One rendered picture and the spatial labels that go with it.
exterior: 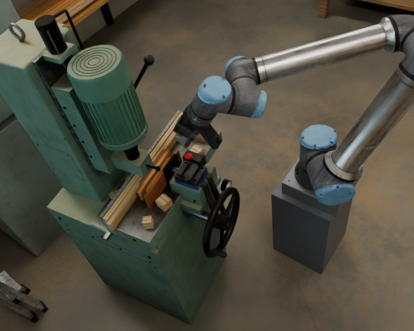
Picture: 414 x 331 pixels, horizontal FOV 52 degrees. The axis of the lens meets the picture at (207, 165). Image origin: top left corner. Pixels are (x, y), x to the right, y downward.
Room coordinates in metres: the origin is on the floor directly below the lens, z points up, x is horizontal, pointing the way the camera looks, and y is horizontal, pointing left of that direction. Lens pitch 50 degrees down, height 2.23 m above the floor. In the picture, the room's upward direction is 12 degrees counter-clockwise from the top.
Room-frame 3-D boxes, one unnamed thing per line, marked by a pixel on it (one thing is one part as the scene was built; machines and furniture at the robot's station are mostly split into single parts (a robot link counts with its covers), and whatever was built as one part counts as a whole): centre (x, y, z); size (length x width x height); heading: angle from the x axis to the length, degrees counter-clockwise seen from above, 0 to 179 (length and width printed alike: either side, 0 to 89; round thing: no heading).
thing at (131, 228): (1.09, 0.13, 0.87); 0.61 x 0.30 x 0.06; 143
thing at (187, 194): (1.04, 0.06, 0.91); 0.15 x 0.14 x 0.09; 143
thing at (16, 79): (1.27, 0.50, 1.16); 0.22 x 0.22 x 0.72; 53
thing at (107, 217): (1.17, 0.23, 0.92); 0.60 x 0.02 x 0.05; 143
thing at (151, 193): (1.07, 0.18, 0.94); 0.25 x 0.01 x 0.08; 143
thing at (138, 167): (1.11, 0.28, 1.03); 0.14 x 0.07 x 0.09; 53
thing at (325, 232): (1.16, -0.48, 0.27); 0.30 x 0.30 x 0.55; 45
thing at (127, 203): (1.18, 0.20, 0.92); 0.67 x 0.02 x 0.04; 143
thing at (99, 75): (1.10, 0.26, 1.35); 0.18 x 0.18 x 0.31
